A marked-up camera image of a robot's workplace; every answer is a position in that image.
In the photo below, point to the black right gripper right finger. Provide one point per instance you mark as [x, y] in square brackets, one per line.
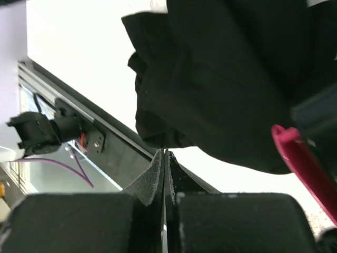
[178, 179]

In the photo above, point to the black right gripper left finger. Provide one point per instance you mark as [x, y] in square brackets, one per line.
[148, 216]

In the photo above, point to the black t shirt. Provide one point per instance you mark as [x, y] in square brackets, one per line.
[219, 74]

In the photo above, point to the black and pink drawer box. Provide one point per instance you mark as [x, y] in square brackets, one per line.
[309, 148]

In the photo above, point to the aluminium frame rail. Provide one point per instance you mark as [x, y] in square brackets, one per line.
[41, 81]

